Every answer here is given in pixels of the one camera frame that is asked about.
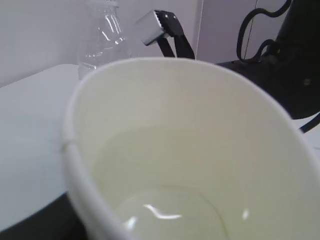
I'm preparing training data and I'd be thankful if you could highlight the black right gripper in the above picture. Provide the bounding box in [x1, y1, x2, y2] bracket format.
[155, 10, 195, 60]

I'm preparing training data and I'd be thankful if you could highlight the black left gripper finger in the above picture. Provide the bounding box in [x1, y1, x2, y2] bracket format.
[0, 193, 83, 240]

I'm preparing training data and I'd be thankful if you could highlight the clear water bottle green label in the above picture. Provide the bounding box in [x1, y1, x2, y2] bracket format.
[78, 0, 132, 80]

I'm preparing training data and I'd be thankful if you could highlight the white paper cup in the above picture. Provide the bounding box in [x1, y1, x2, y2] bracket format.
[63, 57, 320, 240]

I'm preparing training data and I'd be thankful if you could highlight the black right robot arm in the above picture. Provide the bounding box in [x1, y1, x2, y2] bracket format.
[221, 0, 320, 132]

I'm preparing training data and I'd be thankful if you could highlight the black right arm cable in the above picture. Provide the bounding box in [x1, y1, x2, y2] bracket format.
[236, 0, 293, 63]

